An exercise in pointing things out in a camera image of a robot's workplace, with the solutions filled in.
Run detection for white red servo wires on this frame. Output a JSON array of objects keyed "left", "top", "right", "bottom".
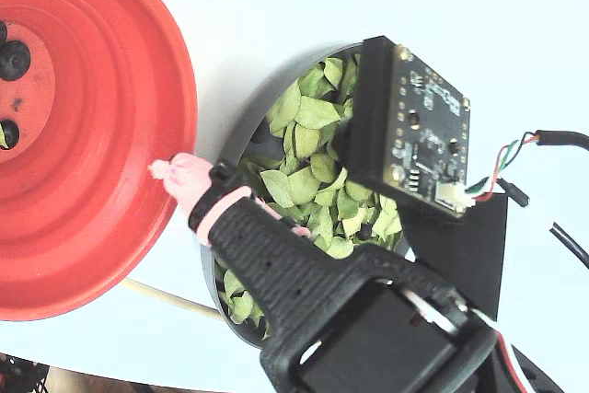
[{"left": 404, "top": 289, "right": 530, "bottom": 393}]

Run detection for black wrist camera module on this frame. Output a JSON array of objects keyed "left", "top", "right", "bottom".
[{"left": 343, "top": 36, "right": 471, "bottom": 220}]

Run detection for black mesh object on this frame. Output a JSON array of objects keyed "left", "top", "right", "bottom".
[{"left": 0, "top": 352, "right": 51, "bottom": 393}]

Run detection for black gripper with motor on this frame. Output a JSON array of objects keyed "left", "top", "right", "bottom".
[{"left": 148, "top": 152, "right": 501, "bottom": 393}]

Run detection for green leaves pile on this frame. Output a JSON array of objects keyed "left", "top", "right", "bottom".
[{"left": 214, "top": 55, "right": 404, "bottom": 341}]

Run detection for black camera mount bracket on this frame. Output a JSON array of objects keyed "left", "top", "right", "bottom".
[{"left": 398, "top": 192, "right": 510, "bottom": 323}]

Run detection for dark grey round bowl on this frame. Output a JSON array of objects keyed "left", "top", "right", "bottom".
[{"left": 200, "top": 40, "right": 418, "bottom": 353}]

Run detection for red ribbed plastic cup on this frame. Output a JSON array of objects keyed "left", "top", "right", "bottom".
[{"left": 0, "top": 0, "right": 199, "bottom": 322}]

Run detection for thin black cable with connector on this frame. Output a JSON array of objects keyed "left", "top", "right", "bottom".
[{"left": 499, "top": 178, "right": 589, "bottom": 271}]

